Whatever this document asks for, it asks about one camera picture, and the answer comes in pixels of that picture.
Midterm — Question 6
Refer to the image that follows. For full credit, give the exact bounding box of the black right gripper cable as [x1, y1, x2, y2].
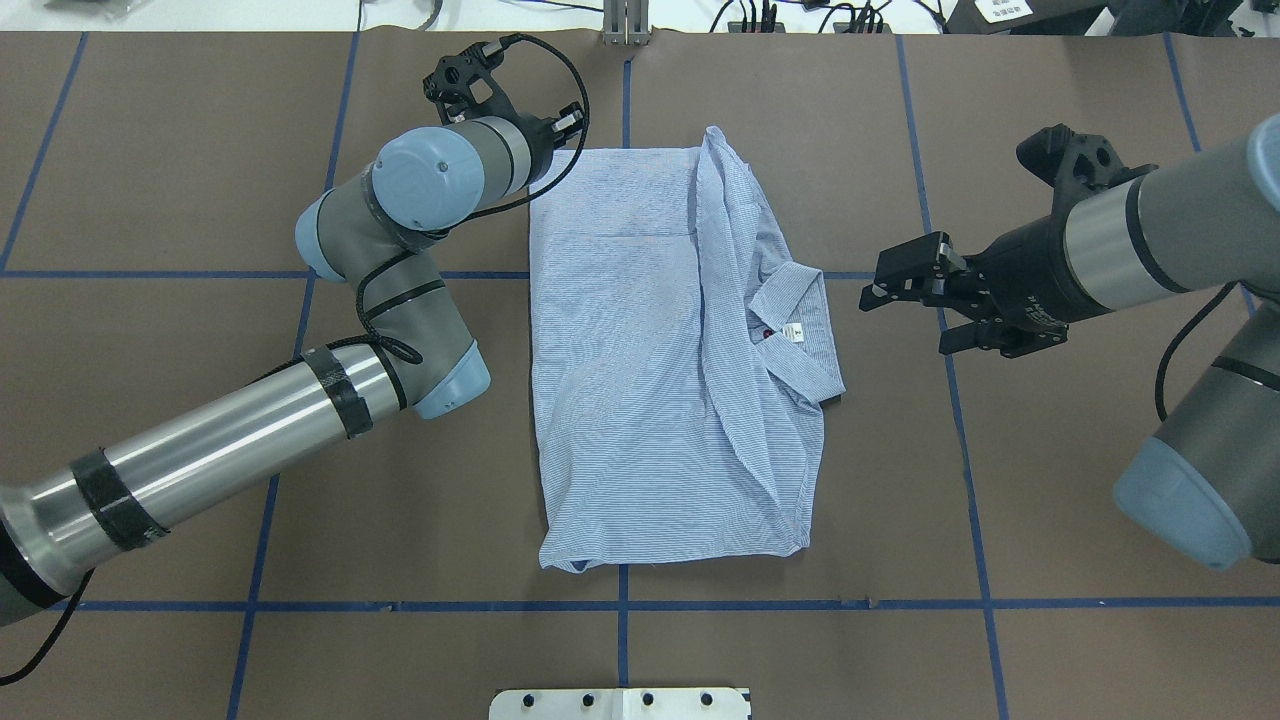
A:
[1155, 281, 1242, 423]

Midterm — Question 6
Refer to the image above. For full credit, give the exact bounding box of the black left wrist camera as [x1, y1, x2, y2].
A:
[422, 40, 518, 126]

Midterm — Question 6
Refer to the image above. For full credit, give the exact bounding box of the light blue striped shirt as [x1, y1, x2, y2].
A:
[529, 126, 845, 574]

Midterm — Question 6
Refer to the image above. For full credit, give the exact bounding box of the grey aluminium frame post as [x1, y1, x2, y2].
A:
[602, 0, 652, 46]

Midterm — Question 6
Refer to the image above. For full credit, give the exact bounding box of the black power strip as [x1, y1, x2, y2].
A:
[714, 10, 893, 35]

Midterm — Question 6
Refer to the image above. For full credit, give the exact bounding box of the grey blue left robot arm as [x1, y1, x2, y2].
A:
[3, 102, 590, 624]

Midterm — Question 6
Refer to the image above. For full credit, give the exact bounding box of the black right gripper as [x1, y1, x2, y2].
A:
[872, 215, 1085, 357]

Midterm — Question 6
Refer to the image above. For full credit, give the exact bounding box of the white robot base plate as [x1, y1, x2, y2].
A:
[488, 687, 753, 719]

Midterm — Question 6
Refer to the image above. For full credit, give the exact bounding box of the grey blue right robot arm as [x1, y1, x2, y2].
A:
[859, 117, 1279, 571]

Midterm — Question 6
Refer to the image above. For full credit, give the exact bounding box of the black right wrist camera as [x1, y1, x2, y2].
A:
[1015, 124, 1158, 205]

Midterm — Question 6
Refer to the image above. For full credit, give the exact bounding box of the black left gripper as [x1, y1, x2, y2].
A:
[520, 102, 586, 181]

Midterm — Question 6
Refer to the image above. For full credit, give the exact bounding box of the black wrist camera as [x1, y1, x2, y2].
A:
[1015, 124, 1158, 205]
[422, 40, 518, 126]

